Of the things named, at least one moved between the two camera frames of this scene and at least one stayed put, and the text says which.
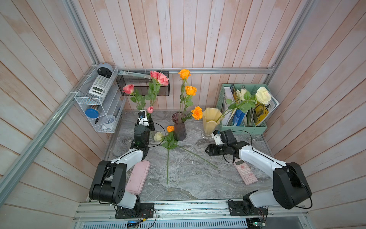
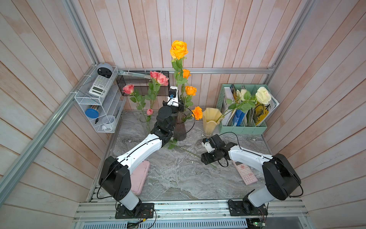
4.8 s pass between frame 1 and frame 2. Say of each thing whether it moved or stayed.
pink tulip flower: stayed
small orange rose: moved
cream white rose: stayed
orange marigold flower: stayed
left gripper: moved
